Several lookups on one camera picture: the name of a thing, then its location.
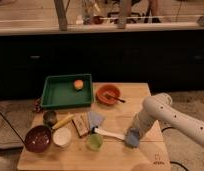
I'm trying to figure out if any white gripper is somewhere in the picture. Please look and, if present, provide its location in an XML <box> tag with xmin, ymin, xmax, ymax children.
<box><xmin>130</xmin><ymin>111</ymin><xmax>156</xmax><ymax>136</ymax></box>

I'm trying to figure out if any blue sponge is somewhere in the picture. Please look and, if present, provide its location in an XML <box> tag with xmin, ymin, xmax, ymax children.
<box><xmin>125</xmin><ymin>130</ymin><xmax>139</xmax><ymax>148</ymax></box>

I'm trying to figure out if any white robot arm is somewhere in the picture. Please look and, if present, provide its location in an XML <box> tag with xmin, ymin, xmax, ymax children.
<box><xmin>131</xmin><ymin>93</ymin><xmax>204</xmax><ymax>148</ymax></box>

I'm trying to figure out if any dark spoon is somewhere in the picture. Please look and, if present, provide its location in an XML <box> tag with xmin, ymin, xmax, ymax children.
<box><xmin>104</xmin><ymin>94</ymin><xmax>126</xmax><ymax>103</ymax></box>

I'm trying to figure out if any orange bowl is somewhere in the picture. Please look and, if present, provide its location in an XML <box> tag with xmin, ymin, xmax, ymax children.
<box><xmin>96</xmin><ymin>84</ymin><xmax>121</xmax><ymax>106</ymax></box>

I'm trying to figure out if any brown wooden block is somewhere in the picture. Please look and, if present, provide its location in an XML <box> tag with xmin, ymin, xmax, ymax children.
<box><xmin>72</xmin><ymin>115</ymin><xmax>89</xmax><ymax>137</ymax></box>

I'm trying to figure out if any orange round fruit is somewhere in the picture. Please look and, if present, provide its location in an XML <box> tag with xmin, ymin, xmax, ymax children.
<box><xmin>74</xmin><ymin>80</ymin><xmax>84</xmax><ymax>90</ymax></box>

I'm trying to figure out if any white bowl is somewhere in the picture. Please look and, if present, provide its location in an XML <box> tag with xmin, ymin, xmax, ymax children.
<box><xmin>53</xmin><ymin>127</ymin><xmax>72</xmax><ymax>147</ymax></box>

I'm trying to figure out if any green plastic tray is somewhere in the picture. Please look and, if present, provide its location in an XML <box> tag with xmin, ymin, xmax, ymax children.
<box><xmin>40</xmin><ymin>74</ymin><xmax>94</xmax><ymax>109</ymax></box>

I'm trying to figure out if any small red object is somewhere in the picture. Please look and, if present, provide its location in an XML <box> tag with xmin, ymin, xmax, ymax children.
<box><xmin>33</xmin><ymin>99</ymin><xmax>42</xmax><ymax>113</ymax></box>

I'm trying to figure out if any dark red bowl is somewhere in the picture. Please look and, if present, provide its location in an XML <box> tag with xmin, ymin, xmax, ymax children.
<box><xmin>24</xmin><ymin>125</ymin><xmax>52</xmax><ymax>153</ymax></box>

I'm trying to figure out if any black cable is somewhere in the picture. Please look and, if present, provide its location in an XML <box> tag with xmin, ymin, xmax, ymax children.
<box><xmin>161</xmin><ymin>125</ymin><xmax>190</xmax><ymax>171</ymax></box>

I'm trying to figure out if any white handled brush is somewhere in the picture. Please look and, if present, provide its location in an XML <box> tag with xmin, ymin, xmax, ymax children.
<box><xmin>92</xmin><ymin>127</ymin><xmax>125</xmax><ymax>140</ymax></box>

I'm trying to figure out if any yellow handled tool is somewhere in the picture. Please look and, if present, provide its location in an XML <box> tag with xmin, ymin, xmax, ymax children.
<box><xmin>52</xmin><ymin>114</ymin><xmax>74</xmax><ymax>130</ymax></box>

